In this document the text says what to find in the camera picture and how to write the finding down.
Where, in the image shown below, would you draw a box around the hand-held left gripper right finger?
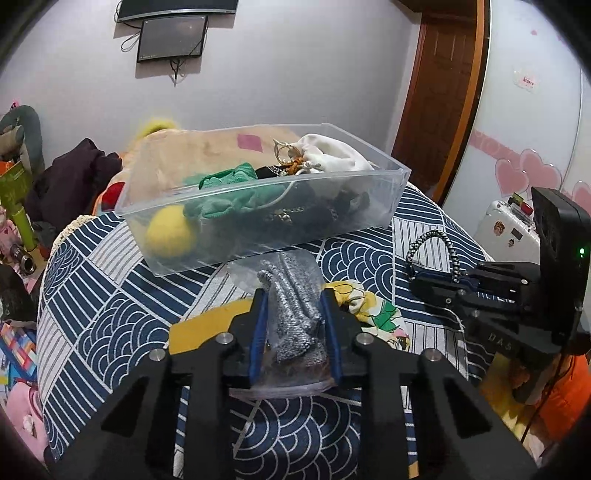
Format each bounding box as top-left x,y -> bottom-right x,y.
320,288 -> 542,480

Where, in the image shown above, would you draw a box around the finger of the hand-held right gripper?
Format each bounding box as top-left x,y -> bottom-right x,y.
410,261 -> 542,289
409,281 -> 532,324

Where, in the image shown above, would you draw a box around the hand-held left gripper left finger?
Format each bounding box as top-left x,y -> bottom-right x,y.
44,288 -> 269,480

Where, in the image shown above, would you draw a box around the black white braided cord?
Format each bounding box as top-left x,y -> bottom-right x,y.
406,231 -> 459,283

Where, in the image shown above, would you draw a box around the grey knit cloth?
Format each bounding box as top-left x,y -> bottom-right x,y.
256,253 -> 331,366

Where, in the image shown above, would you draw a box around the bagged grey knit item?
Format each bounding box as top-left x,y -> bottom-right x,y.
227,250 -> 366,400

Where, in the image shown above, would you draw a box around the clear plastic storage box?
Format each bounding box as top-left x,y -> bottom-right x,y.
113,122 -> 412,278

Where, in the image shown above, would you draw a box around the orange sleeved right forearm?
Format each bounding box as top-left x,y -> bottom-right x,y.
526,353 -> 591,457

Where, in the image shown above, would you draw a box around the person's right hand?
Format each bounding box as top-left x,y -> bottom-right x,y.
482,353 -> 548,416

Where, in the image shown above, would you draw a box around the floral print cloth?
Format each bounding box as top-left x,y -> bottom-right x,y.
329,280 -> 413,349

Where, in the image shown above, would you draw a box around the yellow cloth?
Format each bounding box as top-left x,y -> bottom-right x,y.
168,299 -> 256,357

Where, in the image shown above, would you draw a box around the white suitcase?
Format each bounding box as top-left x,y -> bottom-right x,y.
473,196 -> 542,265

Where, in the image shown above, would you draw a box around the pink heart stickers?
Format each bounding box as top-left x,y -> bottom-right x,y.
495,149 -> 563,195

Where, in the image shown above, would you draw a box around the black cloth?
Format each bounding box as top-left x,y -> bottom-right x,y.
240,166 -> 372,232

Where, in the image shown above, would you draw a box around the yellow felt ball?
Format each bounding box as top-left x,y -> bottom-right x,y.
144,204 -> 197,259

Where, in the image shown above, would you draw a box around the green knit cloth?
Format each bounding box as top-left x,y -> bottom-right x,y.
182,162 -> 287,221

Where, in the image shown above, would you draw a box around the blue patterned blanket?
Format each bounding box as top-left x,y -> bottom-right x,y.
36,181 -> 496,480

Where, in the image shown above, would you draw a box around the white wardrobe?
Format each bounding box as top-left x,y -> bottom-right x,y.
442,0 -> 591,241

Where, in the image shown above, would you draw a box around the keyring with keys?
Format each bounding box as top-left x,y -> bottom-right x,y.
272,138 -> 321,178

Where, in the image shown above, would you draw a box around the brown wooden door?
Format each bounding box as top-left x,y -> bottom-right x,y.
392,0 -> 491,206

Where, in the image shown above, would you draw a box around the beige plush pillow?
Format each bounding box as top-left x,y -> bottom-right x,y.
92,117 -> 296,217

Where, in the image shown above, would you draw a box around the dark clothes pile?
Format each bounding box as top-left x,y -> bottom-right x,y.
25,137 -> 124,232

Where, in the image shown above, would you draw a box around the colourful box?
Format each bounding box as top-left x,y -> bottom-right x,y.
0,322 -> 38,386

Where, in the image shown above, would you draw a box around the pink plush toy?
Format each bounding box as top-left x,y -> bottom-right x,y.
4,381 -> 46,459

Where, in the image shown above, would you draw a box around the grey green plush toy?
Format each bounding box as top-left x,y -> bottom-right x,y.
0,104 -> 46,177

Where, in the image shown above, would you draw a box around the white drawstring pouch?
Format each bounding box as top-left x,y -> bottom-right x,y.
295,133 -> 376,175

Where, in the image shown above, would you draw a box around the small black wall monitor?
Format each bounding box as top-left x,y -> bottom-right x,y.
136,15 -> 209,64

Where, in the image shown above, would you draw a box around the black television cable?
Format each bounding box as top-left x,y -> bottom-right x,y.
121,21 -> 143,53

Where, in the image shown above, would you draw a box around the wall television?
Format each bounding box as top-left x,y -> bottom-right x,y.
115,0 -> 239,23

